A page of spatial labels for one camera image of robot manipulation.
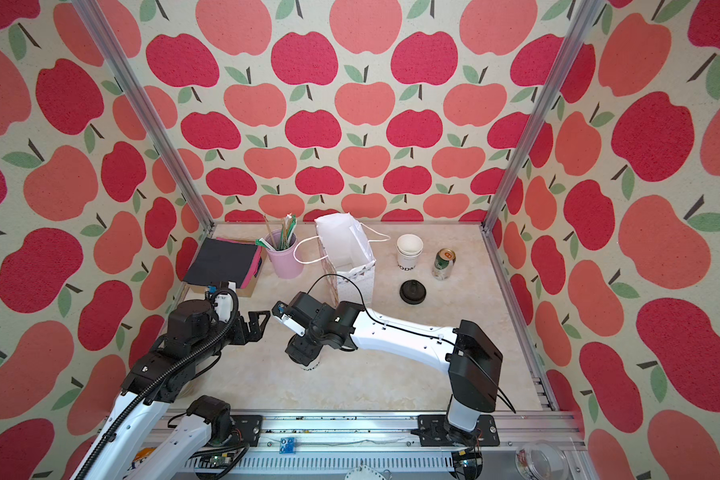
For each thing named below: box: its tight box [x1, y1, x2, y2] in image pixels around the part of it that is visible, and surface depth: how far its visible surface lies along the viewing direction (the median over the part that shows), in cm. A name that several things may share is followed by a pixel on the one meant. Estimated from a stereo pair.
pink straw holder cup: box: [265, 229, 304, 279], surface depth 100 cm
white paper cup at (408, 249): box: [396, 234, 424, 271], surface depth 103 cm
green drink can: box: [432, 248, 457, 281], surface depth 100 cm
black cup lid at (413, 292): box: [399, 279, 427, 305], surface depth 103 cm
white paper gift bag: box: [293, 213, 390, 306], surface depth 88 cm
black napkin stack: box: [184, 237, 258, 288], surface depth 108 cm
